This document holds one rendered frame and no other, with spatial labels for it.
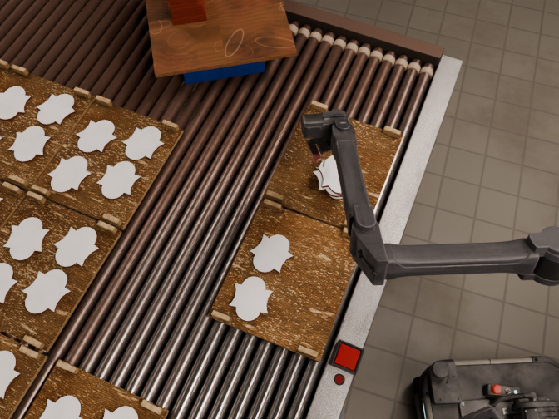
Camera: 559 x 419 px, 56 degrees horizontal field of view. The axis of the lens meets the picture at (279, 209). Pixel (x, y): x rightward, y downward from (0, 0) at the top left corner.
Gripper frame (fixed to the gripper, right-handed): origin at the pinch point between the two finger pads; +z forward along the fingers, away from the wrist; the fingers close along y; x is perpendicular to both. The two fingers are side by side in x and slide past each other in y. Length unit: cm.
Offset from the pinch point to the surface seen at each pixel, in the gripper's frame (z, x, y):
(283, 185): 14.4, -2.3, 14.0
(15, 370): 16, 25, 106
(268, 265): 13.4, 22.2, 28.8
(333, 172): 5.9, 3.1, -0.5
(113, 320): 18, 20, 77
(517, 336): 105, 66, -80
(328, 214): 14.0, 12.9, 4.6
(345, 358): 15, 56, 18
